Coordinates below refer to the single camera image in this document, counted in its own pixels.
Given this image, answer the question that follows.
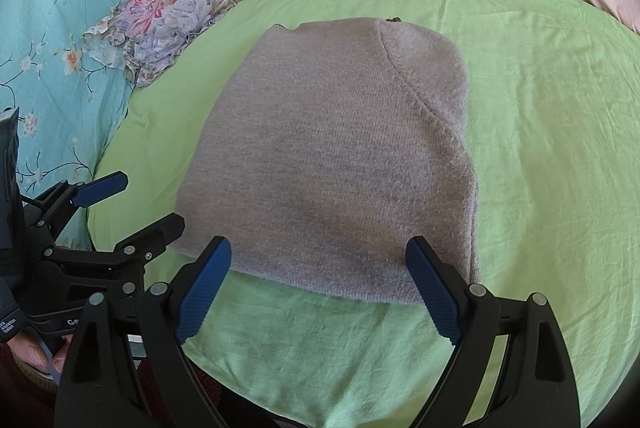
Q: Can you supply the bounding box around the person's left hand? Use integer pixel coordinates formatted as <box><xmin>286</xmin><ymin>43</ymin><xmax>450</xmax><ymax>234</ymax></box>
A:
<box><xmin>0</xmin><ymin>332</ymin><xmax>76</xmax><ymax>379</ymax></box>

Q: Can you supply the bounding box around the floral ruffled pillow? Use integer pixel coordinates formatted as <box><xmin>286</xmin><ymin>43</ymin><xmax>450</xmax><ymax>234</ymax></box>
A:
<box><xmin>82</xmin><ymin>0</ymin><xmax>266</xmax><ymax>88</ymax></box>

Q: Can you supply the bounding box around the grey knit sweater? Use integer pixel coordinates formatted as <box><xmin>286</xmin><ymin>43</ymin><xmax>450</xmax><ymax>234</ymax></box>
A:
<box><xmin>170</xmin><ymin>16</ymin><xmax>482</xmax><ymax>306</ymax></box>

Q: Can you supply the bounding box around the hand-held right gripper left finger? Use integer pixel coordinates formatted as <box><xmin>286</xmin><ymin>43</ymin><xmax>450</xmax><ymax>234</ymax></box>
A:
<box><xmin>54</xmin><ymin>235</ymin><xmax>233</xmax><ymax>428</ymax></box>

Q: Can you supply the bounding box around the teal floral bed sheet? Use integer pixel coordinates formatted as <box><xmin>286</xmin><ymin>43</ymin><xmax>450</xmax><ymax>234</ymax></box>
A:
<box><xmin>0</xmin><ymin>0</ymin><xmax>217</xmax><ymax>251</ymax></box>

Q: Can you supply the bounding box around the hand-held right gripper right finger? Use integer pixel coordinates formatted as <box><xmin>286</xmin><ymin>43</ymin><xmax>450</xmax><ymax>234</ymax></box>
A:
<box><xmin>405</xmin><ymin>235</ymin><xmax>581</xmax><ymax>428</ymax></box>

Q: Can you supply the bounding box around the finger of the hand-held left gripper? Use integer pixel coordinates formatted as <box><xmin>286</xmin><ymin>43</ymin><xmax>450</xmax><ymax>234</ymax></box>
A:
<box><xmin>100</xmin><ymin>213</ymin><xmax>186</xmax><ymax>270</ymax></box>
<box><xmin>30</xmin><ymin>171</ymin><xmax>128</xmax><ymax>239</ymax></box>

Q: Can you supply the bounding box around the light green bed sheet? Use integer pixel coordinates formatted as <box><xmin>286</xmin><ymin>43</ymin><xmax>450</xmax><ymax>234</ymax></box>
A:
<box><xmin>87</xmin><ymin>0</ymin><xmax>640</xmax><ymax>428</ymax></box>

